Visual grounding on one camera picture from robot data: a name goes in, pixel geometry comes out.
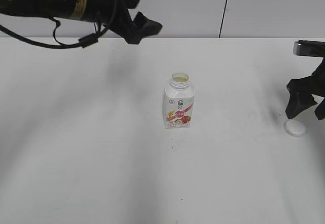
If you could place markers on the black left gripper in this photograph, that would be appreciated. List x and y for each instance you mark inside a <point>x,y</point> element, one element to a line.
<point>111,13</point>

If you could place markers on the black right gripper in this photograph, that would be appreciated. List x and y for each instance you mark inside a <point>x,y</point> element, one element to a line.
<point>301,93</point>

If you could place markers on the white plastic bottle cap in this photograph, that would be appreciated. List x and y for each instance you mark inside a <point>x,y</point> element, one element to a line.
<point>295,128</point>

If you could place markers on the white yili changqing yogurt bottle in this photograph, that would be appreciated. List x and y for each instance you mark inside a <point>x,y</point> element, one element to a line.
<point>178,101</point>

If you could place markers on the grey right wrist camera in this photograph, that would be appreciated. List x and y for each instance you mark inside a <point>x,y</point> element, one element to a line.
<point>309,48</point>

